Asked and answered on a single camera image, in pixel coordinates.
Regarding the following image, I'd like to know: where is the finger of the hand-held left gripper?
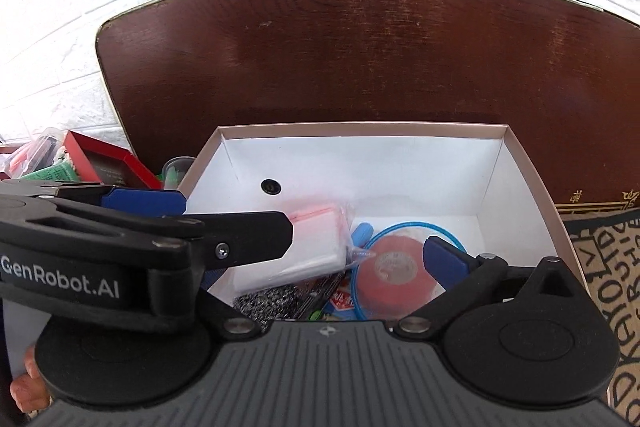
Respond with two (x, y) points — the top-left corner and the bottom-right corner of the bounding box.
(54, 185), (188, 219)
(150, 210), (294, 271)

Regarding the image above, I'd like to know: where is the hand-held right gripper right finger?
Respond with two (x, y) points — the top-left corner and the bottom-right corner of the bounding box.
(394, 235), (592, 339)

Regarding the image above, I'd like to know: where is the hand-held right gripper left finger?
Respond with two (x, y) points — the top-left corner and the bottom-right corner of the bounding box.
(198, 268), (264, 314)

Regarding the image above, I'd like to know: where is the clear zip bag pink seal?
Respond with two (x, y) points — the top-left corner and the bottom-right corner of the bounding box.
(220, 201), (357, 294)

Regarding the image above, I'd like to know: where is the white cardboard box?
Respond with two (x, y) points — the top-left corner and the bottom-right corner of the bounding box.
(177, 122), (574, 324)

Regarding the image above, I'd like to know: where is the dark wooden desktop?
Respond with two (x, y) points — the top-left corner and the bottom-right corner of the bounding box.
(94, 0), (640, 258)

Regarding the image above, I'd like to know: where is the person's left hand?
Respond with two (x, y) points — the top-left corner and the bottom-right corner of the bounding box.
(10, 343), (52, 414)

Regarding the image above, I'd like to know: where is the red round lid container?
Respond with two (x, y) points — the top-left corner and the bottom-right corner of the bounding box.
(349, 220), (473, 309)

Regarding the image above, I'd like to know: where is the silver steel wool scrubber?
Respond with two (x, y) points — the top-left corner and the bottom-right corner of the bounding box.
(234, 284), (307, 322)

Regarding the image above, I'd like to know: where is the clear plastic cup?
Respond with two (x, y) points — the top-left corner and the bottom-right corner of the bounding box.
(161, 156), (197, 190)

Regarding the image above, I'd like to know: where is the red square box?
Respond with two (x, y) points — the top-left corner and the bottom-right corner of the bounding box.
(61, 130), (165, 192)

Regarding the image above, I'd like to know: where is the red tape roll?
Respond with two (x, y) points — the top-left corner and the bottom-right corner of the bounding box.
(357, 234), (443, 309)

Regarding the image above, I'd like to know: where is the small blue plastic piece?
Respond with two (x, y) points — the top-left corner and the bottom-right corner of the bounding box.
(351, 221), (375, 249)

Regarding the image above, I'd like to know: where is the black pen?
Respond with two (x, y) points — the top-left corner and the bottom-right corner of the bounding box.
(299, 273), (347, 310)

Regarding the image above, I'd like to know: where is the green plastic item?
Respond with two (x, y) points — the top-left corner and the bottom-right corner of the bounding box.
(19, 163), (85, 184)

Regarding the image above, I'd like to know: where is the red printed packet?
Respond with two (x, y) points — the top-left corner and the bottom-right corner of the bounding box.
(324, 286), (357, 311)

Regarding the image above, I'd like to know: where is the clear plastic container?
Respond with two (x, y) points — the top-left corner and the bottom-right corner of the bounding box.
(4, 127), (69, 178)

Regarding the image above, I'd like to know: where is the beige lettered mat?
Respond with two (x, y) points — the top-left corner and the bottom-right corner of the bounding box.
(557, 206), (640, 424)

